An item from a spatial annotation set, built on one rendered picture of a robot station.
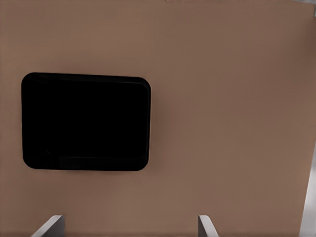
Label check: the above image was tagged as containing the black storage box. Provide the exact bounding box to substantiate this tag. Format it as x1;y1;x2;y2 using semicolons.
21;72;152;172

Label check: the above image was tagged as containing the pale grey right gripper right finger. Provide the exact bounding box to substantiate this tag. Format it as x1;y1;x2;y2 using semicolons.
197;214;221;237

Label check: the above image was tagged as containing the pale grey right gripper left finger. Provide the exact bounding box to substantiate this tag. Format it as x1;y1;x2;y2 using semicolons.
31;215;66;237

